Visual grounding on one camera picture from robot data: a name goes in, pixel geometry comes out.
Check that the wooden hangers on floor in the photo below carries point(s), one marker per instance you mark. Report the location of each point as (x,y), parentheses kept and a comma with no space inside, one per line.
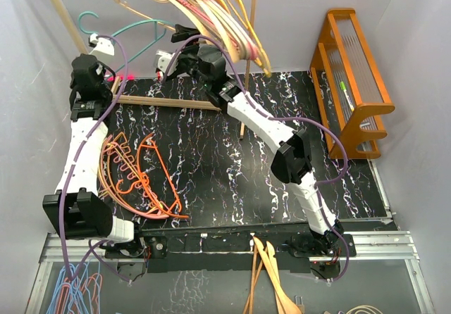
(264,259)

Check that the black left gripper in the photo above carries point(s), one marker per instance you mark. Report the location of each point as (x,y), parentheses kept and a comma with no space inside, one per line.
(103,66)

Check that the green white marker pen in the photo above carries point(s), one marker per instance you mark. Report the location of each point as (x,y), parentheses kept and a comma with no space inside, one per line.
(347,96)

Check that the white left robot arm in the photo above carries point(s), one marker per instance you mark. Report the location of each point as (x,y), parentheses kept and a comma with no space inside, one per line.
(75,209)

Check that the pink plastic hanger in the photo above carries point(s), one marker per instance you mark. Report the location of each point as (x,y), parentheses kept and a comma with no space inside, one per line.
(218,25)
(246,49)

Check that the orange thin hanger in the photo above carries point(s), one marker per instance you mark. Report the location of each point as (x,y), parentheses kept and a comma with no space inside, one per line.
(152,163)

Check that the orange wooden shelf rack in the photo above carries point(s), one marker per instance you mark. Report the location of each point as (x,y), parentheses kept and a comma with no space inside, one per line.
(342,53)

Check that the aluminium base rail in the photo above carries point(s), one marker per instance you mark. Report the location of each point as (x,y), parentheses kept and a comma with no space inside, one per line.
(382,245)

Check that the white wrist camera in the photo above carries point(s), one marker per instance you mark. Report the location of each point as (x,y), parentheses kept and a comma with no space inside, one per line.
(102,48)
(161,62)

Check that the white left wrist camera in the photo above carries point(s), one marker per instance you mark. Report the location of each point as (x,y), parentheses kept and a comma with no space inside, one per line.
(102,48)

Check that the yellow velvet hanger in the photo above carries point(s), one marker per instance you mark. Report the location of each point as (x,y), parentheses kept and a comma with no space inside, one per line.
(239,10)
(233,16)

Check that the blue wire hangers pile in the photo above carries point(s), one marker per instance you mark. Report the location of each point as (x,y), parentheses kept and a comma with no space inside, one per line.
(82,295)

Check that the teal thin hanger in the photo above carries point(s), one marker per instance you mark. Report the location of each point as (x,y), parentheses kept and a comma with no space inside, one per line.
(140,36)

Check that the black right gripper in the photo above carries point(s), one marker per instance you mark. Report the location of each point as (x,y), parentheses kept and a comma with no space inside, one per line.
(192,47)

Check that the wooden clothes rack frame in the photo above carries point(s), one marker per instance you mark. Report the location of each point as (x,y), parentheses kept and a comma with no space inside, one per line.
(228,22)

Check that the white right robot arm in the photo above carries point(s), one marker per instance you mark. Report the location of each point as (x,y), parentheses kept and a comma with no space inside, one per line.
(291,149)

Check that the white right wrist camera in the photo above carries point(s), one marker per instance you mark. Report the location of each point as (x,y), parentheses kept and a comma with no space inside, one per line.
(161,62)

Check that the pink wavy wire hanger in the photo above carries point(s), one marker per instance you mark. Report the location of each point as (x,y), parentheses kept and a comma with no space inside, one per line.
(156,209)

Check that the pink tape strip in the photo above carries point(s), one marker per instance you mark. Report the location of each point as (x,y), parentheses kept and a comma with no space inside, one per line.
(112,78)

